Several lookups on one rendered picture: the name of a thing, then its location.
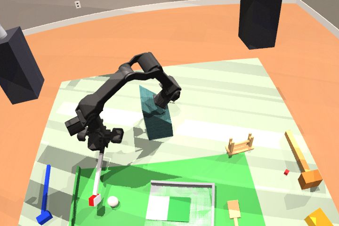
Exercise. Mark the green flat mat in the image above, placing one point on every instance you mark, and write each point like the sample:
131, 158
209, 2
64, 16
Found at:
131, 186

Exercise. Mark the blue golf putter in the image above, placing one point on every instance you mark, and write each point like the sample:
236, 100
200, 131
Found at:
45, 214

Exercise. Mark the white ball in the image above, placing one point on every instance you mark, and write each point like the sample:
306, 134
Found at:
112, 201

